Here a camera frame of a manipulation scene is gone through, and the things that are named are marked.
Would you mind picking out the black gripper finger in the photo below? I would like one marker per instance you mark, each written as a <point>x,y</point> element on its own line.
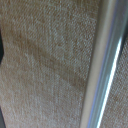
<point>1,50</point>

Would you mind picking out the beige woven drawer front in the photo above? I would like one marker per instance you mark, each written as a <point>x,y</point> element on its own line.
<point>43,66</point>

